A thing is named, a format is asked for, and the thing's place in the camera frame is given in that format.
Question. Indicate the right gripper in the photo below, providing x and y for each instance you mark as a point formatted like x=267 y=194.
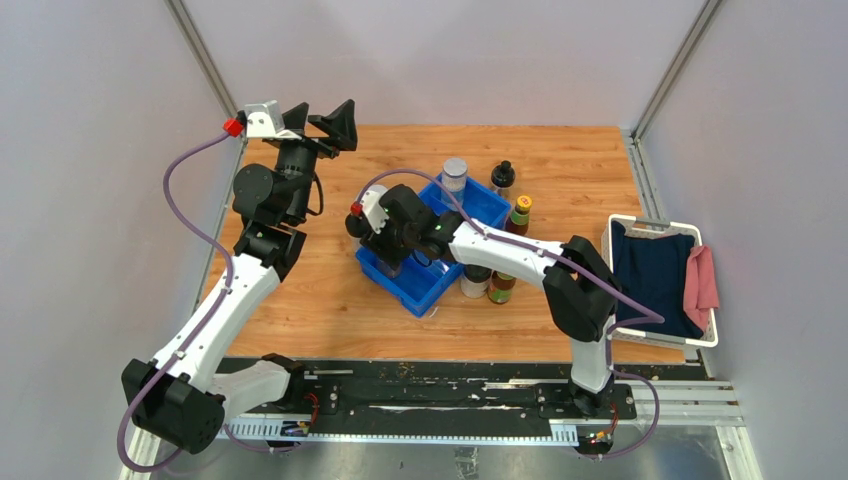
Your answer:
x=380 y=244

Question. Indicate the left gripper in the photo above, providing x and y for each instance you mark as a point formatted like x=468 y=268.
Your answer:
x=337 y=125

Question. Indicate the silver lid blue label jar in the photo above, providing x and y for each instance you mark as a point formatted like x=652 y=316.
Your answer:
x=454 y=177

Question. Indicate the silver lid millet jar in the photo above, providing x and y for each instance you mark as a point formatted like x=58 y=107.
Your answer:
x=388 y=269

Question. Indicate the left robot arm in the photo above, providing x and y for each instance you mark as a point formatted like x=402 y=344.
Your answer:
x=179 y=394

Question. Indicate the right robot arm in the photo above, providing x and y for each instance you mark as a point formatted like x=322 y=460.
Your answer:
x=578 y=286

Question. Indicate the black lid jar left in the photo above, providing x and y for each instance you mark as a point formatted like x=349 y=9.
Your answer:
x=370 y=199

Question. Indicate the black lid jar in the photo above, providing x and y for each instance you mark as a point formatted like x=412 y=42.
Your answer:
x=475 y=280
x=370 y=199

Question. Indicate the blue divided plastic bin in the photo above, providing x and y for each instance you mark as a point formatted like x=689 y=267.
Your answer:
x=418 y=286

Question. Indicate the black lid jar right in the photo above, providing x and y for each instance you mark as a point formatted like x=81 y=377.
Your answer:
x=475 y=280

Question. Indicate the black cap soy bottle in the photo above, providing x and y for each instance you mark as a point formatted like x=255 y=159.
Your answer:
x=502 y=179

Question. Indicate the red cap sauce bottle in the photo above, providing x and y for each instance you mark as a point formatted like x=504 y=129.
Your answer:
x=518 y=220

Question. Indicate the yellow cap sauce bottle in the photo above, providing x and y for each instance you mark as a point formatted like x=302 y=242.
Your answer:
x=501 y=288

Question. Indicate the dark blue cloth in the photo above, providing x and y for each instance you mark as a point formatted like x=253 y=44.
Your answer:
x=652 y=272

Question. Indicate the pink cloth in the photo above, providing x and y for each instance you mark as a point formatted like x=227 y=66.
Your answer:
x=700 y=294

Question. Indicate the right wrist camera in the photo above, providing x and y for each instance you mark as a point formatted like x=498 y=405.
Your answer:
x=377 y=218

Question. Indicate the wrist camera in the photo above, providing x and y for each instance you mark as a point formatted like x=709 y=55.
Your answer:
x=265 y=122
x=377 y=218

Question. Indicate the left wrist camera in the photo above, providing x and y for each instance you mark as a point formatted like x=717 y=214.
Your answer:
x=265 y=122

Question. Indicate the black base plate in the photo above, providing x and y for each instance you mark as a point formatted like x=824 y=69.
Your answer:
x=449 y=400

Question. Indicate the left aluminium frame post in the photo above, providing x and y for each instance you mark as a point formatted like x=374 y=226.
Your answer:
x=194 y=40

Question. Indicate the aluminium frame post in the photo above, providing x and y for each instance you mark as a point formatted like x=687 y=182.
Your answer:
x=679 y=61
x=194 y=40

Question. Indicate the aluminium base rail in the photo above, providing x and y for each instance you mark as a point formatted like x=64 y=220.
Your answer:
x=657 y=403

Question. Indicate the right aluminium frame post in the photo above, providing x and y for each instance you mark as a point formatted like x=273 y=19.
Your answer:
x=679 y=61

